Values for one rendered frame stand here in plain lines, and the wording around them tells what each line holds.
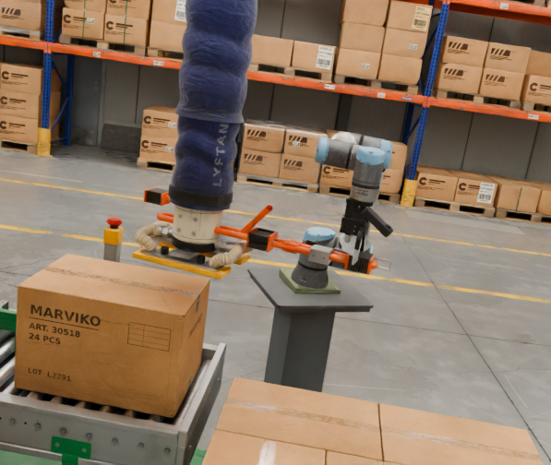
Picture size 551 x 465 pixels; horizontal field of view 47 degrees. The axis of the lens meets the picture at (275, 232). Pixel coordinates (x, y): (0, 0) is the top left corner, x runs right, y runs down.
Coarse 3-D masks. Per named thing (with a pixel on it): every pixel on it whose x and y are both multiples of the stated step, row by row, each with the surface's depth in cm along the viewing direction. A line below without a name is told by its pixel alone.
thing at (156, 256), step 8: (144, 248) 228; (168, 248) 223; (136, 256) 222; (144, 256) 221; (152, 256) 221; (160, 256) 221; (168, 256) 221; (176, 256) 223; (200, 256) 219; (160, 264) 220; (168, 264) 219; (176, 264) 218; (184, 264) 218; (192, 264) 218; (200, 264) 219; (208, 264) 220; (200, 272) 215; (208, 272) 214; (216, 272) 214; (224, 272) 216
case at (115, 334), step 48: (48, 288) 222; (96, 288) 228; (144, 288) 234; (192, 288) 241; (48, 336) 224; (96, 336) 222; (144, 336) 219; (192, 336) 235; (48, 384) 229; (96, 384) 226; (144, 384) 224
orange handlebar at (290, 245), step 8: (168, 200) 258; (160, 216) 229; (168, 216) 229; (216, 232) 223; (224, 232) 222; (232, 232) 221; (240, 232) 221; (272, 240) 218; (280, 240) 221; (288, 240) 218; (288, 248) 216; (296, 248) 215; (304, 248) 214; (336, 256) 211; (344, 256) 211; (376, 264) 209
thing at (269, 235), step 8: (248, 232) 218; (256, 232) 222; (264, 232) 223; (272, 232) 224; (248, 240) 219; (256, 240) 218; (264, 240) 216; (256, 248) 218; (264, 248) 217; (272, 248) 221
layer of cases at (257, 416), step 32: (256, 384) 259; (224, 416) 233; (256, 416) 236; (288, 416) 239; (320, 416) 242; (352, 416) 245; (384, 416) 249; (416, 416) 252; (448, 416) 255; (224, 448) 214; (256, 448) 216; (288, 448) 219; (320, 448) 222; (352, 448) 224; (384, 448) 227; (416, 448) 230; (448, 448) 233; (480, 448) 236; (512, 448) 239
